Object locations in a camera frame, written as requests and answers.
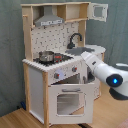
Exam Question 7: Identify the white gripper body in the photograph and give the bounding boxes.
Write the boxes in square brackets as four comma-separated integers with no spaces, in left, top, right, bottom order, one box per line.
[81,52,101,70]

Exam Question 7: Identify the white oven door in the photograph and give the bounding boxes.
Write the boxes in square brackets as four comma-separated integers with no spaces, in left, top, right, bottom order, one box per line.
[49,83,94,124]

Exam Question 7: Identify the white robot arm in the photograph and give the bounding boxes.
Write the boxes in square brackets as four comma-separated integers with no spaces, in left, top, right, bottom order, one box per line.
[81,52,128,100]

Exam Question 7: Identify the wooden toy kitchen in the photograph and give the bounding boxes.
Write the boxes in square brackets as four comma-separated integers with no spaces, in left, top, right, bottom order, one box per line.
[22,2,105,127]

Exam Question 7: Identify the grey toy sink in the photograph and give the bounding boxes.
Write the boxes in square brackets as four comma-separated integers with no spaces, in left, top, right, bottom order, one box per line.
[66,47,94,56]

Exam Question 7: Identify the right red stove knob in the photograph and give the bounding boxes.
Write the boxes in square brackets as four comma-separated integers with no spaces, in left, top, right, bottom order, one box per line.
[71,66,78,73]

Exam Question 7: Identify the red stove knob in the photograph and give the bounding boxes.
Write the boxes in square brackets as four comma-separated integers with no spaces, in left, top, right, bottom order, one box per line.
[71,66,78,73]
[54,73,60,79]

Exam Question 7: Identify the black toy faucet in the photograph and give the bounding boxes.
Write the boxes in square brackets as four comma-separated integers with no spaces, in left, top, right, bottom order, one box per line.
[67,33,82,49]

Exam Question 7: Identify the left red stove knob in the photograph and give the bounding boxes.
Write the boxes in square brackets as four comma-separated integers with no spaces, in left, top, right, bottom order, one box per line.
[54,73,60,79]

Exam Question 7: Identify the black toy stovetop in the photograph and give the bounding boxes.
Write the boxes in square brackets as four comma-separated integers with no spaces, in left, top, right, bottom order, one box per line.
[34,53,71,67]

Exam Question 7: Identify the silver toy pot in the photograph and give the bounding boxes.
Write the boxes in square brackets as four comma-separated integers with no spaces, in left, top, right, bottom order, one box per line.
[39,51,54,62]

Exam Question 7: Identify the white microwave cabinet door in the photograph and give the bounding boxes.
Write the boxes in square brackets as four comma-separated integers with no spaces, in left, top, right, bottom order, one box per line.
[87,3,108,22]

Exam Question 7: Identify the grey range hood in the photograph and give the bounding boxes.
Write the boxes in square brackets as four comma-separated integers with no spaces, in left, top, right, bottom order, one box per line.
[35,5,64,27]

